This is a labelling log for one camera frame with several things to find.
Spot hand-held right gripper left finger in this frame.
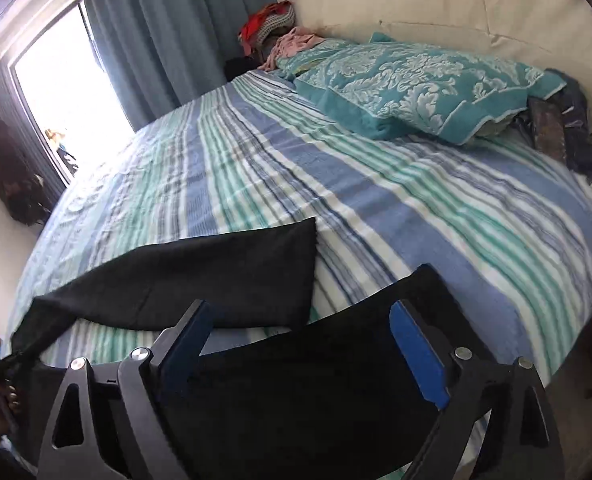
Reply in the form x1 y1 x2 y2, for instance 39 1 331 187
38 299 214 480

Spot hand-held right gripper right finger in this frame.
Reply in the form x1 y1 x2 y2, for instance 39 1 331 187
388 299 567 480

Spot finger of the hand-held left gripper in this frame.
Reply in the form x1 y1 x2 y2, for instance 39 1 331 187
0 350 39 391

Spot black pants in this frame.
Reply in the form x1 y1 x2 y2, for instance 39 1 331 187
10 216 494 480

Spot striped bed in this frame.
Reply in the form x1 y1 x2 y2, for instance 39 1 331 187
6 67 592 461

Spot dark hanging coat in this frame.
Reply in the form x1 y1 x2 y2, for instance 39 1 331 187
0 112 51 226

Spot clothes hanging outside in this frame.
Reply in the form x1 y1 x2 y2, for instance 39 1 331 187
46 129 79 173

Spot large teal patterned pillow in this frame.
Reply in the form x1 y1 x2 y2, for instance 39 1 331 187
293 32 559 146

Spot dark clothes heap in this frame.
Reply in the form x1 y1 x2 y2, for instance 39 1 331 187
513 67 592 183

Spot wide blue curtain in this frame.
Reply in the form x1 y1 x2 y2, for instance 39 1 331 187
80 0 279 133

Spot pink cloth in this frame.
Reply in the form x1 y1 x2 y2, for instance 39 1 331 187
258 26 327 71

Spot red and grey clothes pile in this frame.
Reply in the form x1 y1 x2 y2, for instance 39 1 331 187
238 1 297 56

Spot cream padded headboard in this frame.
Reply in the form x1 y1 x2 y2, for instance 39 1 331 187
296 0 592 201

